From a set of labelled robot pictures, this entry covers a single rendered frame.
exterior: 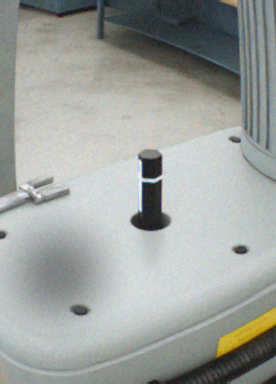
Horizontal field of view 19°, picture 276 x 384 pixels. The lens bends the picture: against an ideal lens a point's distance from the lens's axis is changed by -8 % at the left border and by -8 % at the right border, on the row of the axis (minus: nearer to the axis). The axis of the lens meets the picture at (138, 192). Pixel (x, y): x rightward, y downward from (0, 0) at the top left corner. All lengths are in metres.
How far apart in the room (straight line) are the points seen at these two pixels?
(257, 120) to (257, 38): 0.10
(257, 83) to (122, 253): 0.24
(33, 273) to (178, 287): 0.13
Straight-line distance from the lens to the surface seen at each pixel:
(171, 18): 7.12
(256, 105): 0.89
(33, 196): 0.85
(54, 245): 0.79
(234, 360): 0.77
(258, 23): 0.85
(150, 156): 0.79
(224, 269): 0.76
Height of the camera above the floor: 2.31
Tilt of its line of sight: 29 degrees down
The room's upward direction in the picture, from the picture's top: straight up
